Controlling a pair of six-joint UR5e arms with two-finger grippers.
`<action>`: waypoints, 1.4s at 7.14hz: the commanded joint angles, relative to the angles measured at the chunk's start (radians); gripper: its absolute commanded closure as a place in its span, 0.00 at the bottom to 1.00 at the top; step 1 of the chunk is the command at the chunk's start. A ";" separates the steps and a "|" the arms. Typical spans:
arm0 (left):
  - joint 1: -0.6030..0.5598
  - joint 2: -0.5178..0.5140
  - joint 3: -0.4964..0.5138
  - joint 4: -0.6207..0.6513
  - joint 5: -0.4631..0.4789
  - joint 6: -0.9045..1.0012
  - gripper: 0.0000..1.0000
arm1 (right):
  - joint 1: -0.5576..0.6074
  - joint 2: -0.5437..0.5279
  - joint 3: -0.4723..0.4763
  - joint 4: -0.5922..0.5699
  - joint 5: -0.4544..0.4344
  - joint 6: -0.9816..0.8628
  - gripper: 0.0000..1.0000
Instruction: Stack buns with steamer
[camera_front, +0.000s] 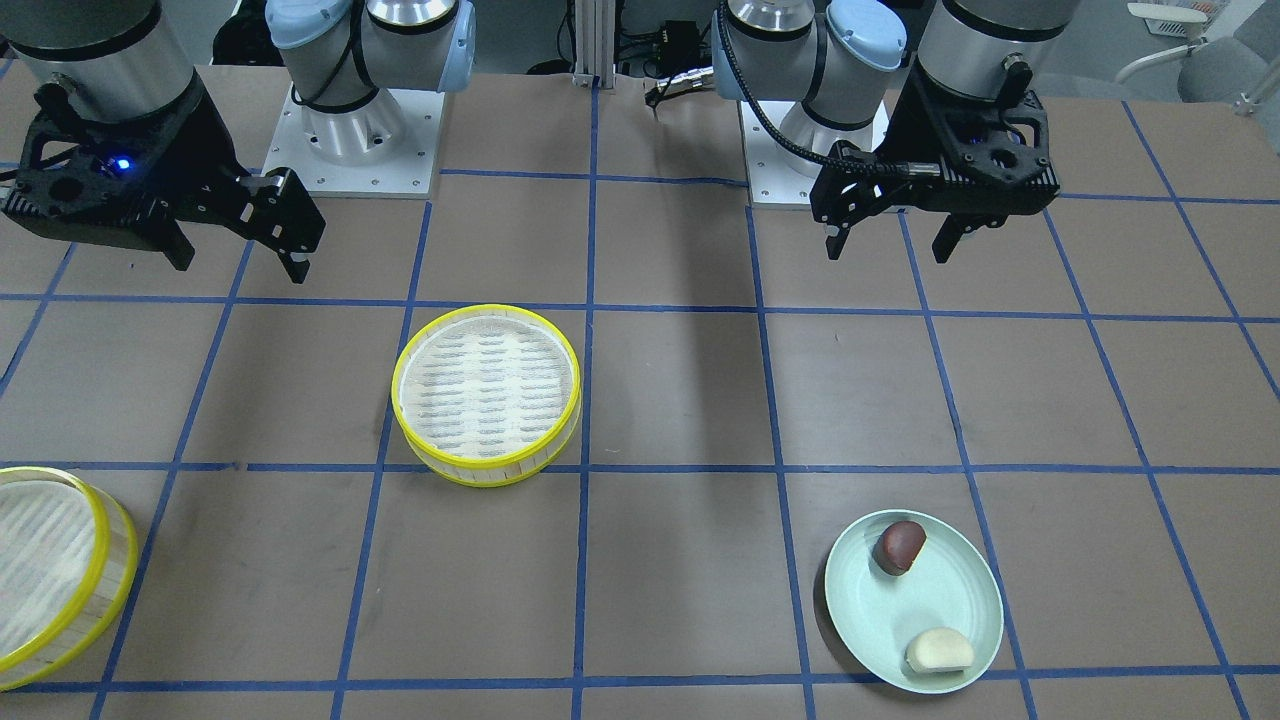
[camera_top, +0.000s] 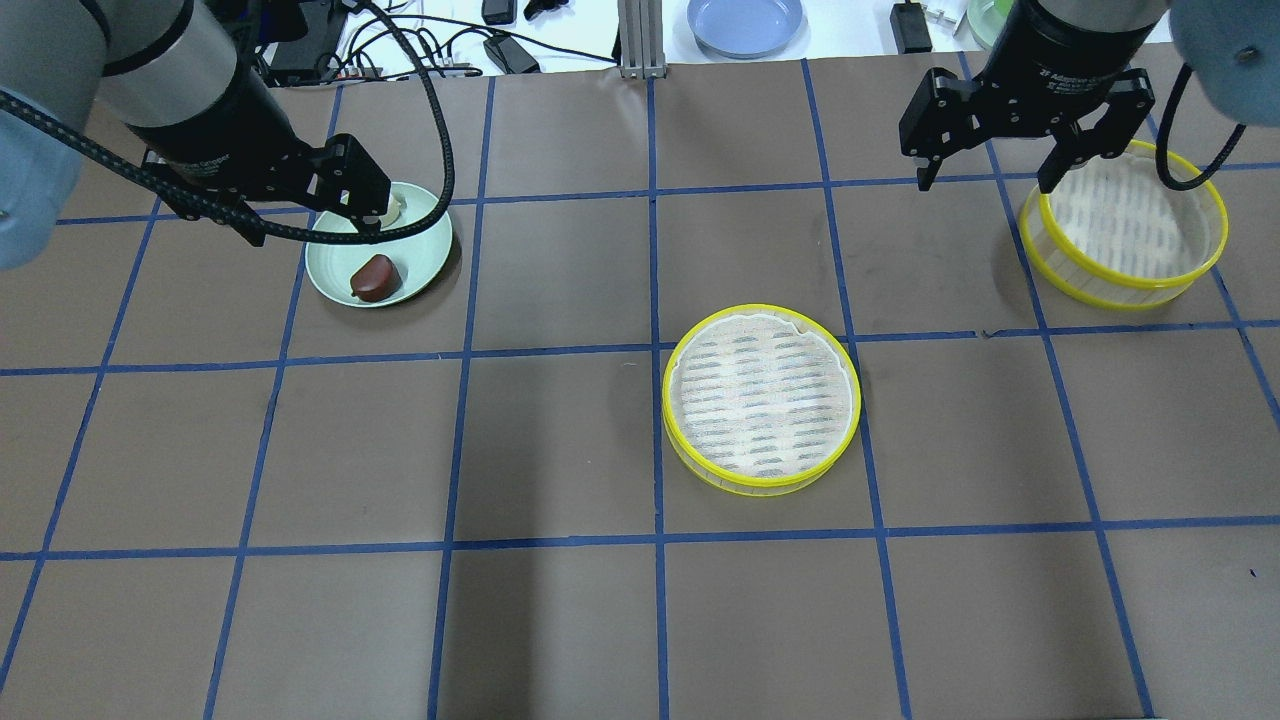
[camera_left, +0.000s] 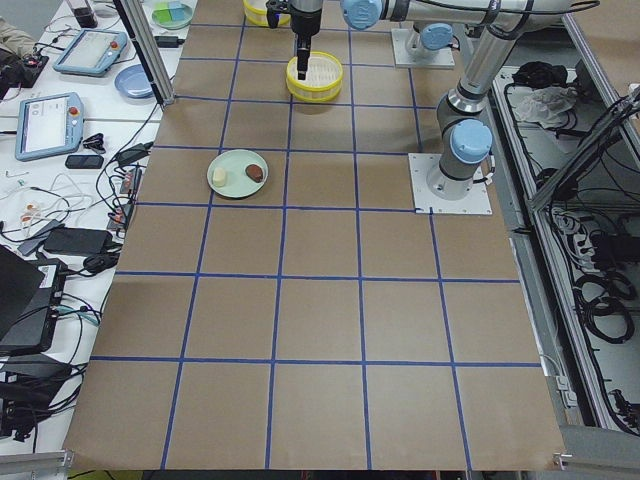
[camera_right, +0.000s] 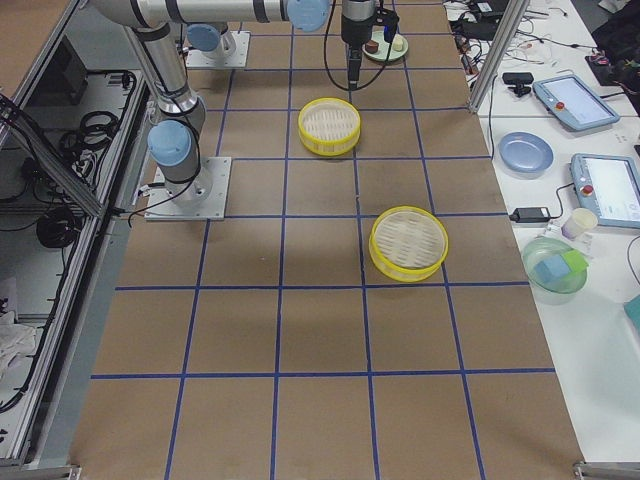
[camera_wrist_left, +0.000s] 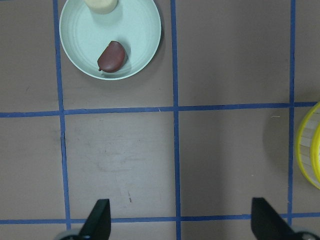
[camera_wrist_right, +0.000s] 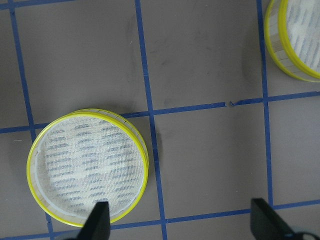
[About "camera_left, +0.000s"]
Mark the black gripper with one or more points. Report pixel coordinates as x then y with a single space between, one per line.
304 22

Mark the yellow bamboo steamer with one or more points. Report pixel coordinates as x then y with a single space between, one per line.
256 12
323 82

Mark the white bun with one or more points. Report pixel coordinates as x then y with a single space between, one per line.
219 177

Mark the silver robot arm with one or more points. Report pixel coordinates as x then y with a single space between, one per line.
425 40
465 139

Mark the glass bowl with sponges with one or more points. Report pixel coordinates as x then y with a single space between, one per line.
172 15

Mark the small black charger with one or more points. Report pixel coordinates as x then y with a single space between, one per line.
167 41

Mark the brown bun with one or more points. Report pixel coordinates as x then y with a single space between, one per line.
255 173

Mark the mint green plate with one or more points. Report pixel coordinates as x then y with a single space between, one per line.
238 184

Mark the blue plate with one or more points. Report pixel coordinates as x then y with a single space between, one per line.
133 83

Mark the far teach pendant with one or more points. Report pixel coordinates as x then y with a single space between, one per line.
92 52

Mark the teach pendant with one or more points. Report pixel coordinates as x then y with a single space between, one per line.
49 126
92 52

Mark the dark drink cup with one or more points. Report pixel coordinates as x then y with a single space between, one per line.
83 13

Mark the crumpled white cloth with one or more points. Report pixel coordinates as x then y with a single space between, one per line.
547 107

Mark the black phone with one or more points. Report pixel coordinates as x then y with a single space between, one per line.
84 162

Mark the near teach pendant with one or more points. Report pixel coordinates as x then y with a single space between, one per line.
49 126

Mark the black power adapter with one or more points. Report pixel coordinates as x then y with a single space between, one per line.
77 241

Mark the black laptop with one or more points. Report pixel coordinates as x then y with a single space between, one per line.
31 291

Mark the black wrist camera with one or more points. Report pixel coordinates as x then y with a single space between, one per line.
276 12

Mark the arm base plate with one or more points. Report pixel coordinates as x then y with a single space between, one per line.
434 193
422 55

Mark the aluminium frame post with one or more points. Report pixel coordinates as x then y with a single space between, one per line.
136 24

